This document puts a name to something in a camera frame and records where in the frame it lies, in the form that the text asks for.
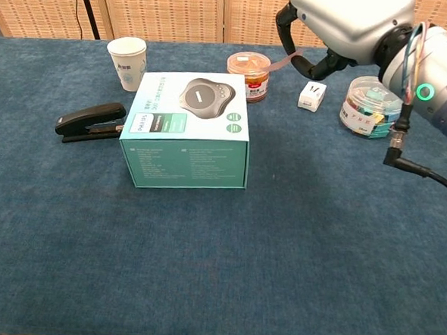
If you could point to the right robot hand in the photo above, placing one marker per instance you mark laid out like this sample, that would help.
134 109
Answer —
350 23

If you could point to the blue table mat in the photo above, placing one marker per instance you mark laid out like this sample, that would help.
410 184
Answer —
241 252

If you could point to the black stapler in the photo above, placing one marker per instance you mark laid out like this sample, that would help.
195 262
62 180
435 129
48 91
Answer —
94 116

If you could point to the small white staple box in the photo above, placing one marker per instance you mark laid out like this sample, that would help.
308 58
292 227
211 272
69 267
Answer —
311 98

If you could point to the bamboo folding screen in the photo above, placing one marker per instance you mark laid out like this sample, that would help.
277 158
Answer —
161 8

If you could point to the white paper cup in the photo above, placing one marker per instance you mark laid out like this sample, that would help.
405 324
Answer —
127 66

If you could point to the round tub of rubber bands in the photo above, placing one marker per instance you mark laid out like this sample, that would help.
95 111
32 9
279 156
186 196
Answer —
251 83

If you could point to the teal speakerphone product box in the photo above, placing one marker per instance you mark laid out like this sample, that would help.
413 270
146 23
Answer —
186 161

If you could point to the black tripod stand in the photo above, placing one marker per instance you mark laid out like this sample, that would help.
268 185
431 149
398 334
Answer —
88 7

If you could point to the clear tub of binder clips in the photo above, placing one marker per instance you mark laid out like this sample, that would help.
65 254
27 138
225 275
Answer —
363 111

